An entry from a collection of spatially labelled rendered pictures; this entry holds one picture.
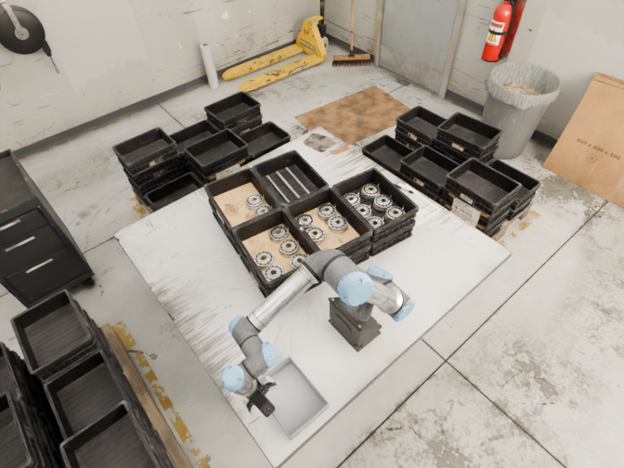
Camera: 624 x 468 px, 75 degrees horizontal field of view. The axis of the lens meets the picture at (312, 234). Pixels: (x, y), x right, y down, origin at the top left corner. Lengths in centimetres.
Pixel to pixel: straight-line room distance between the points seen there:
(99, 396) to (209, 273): 82
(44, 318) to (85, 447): 81
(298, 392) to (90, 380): 118
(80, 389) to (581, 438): 269
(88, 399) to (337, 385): 130
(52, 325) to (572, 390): 299
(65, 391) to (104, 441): 45
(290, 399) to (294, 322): 37
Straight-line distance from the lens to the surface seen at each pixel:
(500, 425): 273
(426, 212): 251
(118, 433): 225
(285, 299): 144
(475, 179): 315
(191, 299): 219
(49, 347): 263
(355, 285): 133
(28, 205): 285
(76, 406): 253
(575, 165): 420
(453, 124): 363
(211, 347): 202
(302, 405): 185
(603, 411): 301
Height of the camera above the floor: 246
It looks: 49 degrees down
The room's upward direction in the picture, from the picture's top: 3 degrees counter-clockwise
